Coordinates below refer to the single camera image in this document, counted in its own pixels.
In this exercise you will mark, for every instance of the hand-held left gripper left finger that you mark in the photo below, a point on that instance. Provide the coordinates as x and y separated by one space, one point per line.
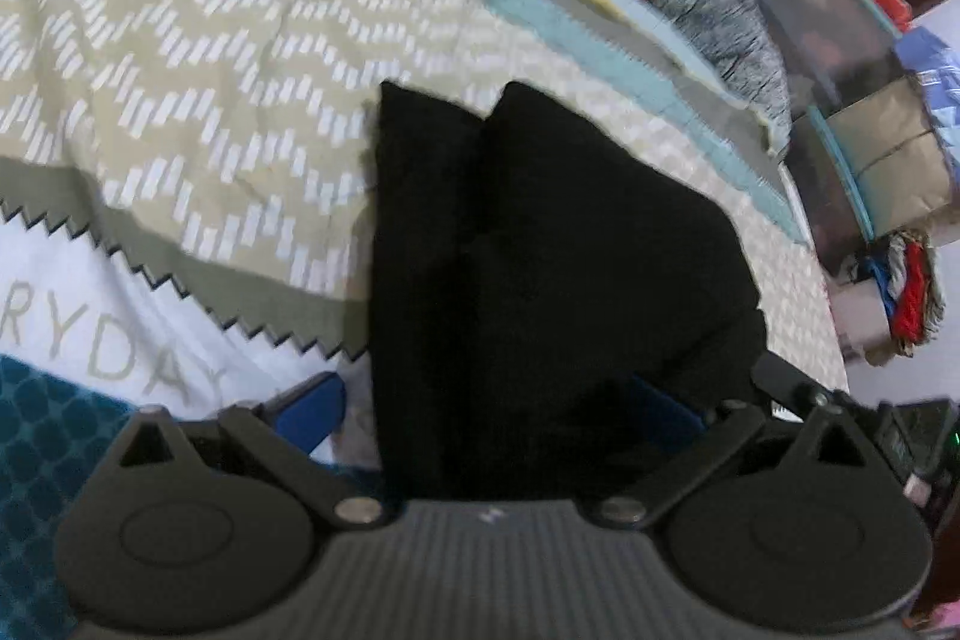
315 404

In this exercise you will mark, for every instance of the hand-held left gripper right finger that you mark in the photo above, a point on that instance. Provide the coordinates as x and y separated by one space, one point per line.
664 407

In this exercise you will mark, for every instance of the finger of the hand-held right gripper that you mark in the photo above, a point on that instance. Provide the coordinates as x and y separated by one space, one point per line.
784 381

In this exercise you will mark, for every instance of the black pants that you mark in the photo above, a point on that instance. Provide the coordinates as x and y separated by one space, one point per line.
562 272

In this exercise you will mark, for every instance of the white container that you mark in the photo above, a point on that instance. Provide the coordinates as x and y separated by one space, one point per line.
859 317

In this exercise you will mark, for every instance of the dark translucent storage box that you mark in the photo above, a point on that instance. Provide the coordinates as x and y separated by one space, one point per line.
825 197
825 33

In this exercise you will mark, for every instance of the brown cardboard box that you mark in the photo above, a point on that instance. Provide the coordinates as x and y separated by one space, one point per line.
900 168

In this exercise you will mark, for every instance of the blue plastic bag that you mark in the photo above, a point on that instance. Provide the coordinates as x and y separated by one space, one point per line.
937 78

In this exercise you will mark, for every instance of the beige and teal printed blanket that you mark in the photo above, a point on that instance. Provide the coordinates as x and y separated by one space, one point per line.
187 48

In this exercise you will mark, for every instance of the wooden bed frame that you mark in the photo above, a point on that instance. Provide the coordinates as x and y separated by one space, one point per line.
941 572

